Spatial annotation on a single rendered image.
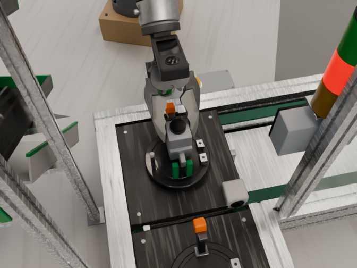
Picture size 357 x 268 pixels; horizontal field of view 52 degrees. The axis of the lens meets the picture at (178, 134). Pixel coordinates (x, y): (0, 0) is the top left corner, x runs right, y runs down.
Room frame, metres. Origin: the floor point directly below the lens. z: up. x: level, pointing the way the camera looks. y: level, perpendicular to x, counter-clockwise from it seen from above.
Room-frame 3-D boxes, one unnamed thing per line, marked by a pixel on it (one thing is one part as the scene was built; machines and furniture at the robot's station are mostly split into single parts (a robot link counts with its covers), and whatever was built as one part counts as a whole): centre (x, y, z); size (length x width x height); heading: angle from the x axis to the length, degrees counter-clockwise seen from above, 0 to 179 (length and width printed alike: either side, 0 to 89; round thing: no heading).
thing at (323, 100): (0.31, -0.21, 1.28); 0.05 x 0.05 x 0.05
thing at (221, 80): (0.62, -0.04, 0.93); 0.21 x 0.07 x 0.06; 102
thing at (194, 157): (0.39, 0.00, 0.98); 0.14 x 0.14 x 0.02
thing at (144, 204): (0.39, 0.00, 0.96); 0.24 x 0.24 x 0.02; 12
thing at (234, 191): (0.31, -0.11, 0.97); 0.05 x 0.05 x 0.04; 12
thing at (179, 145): (0.38, 0.00, 1.08); 0.08 x 0.04 x 0.07; 12
